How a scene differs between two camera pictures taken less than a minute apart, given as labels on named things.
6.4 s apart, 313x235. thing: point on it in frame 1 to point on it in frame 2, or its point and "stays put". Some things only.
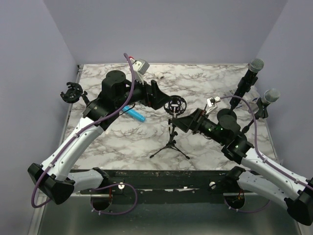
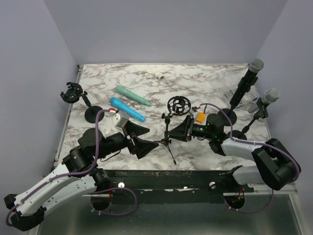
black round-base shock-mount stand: x=73 y=94 stays put
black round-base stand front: x=262 y=111 stays put
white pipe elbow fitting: x=159 y=75 stays put
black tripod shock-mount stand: x=176 y=105 to x=177 y=105
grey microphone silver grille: x=271 y=96 stays put
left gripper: x=153 y=96 to x=142 y=147
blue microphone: x=133 y=113 stays put
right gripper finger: x=187 y=123 to x=179 y=132
